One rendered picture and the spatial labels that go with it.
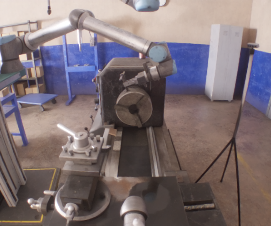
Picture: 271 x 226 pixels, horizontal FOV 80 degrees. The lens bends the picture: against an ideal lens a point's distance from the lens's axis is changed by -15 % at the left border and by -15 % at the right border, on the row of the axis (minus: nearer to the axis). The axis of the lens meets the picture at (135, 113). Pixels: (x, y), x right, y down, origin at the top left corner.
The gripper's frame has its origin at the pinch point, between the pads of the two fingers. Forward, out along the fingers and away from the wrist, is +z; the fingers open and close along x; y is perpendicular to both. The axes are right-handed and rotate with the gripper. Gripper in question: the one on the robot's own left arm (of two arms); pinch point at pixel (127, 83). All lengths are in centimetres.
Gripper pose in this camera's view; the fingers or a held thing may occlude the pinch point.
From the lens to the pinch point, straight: 125.6
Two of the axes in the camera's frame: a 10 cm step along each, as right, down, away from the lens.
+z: -9.2, 2.9, 2.5
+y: 3.7, 8.4, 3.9
